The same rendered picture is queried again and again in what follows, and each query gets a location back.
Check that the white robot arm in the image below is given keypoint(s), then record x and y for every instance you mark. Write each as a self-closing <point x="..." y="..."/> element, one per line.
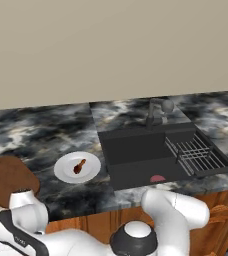
<point x="172" y="213"/>

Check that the white round plate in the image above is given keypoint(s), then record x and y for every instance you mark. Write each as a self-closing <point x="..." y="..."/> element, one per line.
<point x="87" y="165"/>

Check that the brown meat drumstick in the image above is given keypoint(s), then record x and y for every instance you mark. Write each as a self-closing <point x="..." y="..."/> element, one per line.
<point x="78" y="167"/>

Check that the brown wooden cutting board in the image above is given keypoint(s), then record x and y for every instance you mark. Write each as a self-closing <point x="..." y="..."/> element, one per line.
<point x="6" y="176"/>

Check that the black kitchen sink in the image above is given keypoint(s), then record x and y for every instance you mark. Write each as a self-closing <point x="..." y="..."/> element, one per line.
<point x="136" y="150"/>

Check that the dark grey tap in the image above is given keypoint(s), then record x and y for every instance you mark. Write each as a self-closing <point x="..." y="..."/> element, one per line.
<point x="151" y="113"/>

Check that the pink sponge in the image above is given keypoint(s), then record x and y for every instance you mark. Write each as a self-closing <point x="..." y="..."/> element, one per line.
<point x="157" y="179"/>

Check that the wooden cupboard front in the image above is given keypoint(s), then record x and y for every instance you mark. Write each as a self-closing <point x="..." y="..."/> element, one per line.
<point x="96" y="223"/>

